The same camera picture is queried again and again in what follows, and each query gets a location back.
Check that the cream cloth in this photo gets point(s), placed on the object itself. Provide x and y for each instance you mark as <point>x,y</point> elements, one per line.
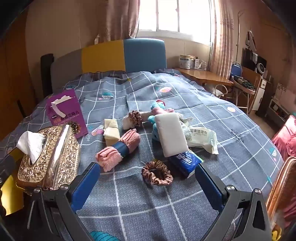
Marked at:
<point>112,136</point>

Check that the beige curtain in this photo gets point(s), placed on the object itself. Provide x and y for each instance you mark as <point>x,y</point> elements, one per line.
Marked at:
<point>120,20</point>
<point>224,34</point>

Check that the blue tissue packet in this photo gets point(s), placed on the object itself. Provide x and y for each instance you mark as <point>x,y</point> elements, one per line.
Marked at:
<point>182,162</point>

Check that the wet wipes pack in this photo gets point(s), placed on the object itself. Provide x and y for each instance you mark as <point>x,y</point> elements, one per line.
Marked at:
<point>201,139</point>

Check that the wicker chair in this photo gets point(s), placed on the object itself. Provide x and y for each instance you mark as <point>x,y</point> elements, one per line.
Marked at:
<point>281,185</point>

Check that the white bag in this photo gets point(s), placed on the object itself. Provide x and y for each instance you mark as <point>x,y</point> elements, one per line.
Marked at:
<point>216,91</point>

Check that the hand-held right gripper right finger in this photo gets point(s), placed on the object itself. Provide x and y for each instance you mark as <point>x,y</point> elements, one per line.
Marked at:
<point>208,185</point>

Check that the wooden desk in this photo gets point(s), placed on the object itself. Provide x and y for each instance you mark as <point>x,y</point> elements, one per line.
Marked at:
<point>203,76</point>

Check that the wooden wardrobe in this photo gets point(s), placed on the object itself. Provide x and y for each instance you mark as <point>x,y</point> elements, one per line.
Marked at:
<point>18,69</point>

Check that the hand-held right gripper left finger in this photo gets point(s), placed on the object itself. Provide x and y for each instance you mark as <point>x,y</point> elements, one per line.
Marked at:
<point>85,185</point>

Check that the small white fan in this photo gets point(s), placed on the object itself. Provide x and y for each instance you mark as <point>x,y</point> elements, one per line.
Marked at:
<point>261,67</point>

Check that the patterned brown scrunchie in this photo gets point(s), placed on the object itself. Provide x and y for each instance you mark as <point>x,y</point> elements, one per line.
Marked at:
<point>134,115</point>

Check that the pink cloth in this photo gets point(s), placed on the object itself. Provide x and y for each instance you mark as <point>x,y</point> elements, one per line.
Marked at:
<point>285,139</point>

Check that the blue folding chair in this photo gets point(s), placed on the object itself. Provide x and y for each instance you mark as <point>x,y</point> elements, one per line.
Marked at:
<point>235,68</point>

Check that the wooden side cabinet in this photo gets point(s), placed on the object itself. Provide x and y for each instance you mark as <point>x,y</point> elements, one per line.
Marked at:
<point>251,76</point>

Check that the white sock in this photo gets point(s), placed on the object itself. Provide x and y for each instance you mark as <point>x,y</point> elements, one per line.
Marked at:
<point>126,124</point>

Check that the white sponge block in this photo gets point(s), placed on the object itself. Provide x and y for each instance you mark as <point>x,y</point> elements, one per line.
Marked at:
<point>171,134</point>

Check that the grey checked blanket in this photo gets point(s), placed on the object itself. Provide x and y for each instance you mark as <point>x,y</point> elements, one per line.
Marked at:
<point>138,208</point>

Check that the large white tin can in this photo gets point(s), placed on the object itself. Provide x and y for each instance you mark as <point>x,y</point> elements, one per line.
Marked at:
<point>185,62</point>

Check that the grey yellow blue headboard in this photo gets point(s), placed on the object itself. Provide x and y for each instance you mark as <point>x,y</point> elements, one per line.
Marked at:
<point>143,55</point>

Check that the blue plush toy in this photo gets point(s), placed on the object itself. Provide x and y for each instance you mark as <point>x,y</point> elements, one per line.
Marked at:
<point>157,109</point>

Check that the ornate gold tissue box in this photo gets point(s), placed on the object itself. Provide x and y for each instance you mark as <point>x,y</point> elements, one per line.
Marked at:
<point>57,162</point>

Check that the white tissue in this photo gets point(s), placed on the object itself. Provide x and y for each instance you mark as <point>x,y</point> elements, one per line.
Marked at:
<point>30,143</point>

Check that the window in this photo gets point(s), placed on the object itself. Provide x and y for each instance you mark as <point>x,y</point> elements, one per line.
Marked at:
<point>173,16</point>

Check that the pink towel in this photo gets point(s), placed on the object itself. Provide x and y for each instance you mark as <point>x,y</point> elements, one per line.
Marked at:
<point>108,157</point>

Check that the purple cardboard box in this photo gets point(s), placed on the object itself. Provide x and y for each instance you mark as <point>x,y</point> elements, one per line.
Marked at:
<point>69,109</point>

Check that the brown satin scrunchie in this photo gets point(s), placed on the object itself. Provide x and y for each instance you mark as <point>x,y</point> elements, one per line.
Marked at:
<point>148,172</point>

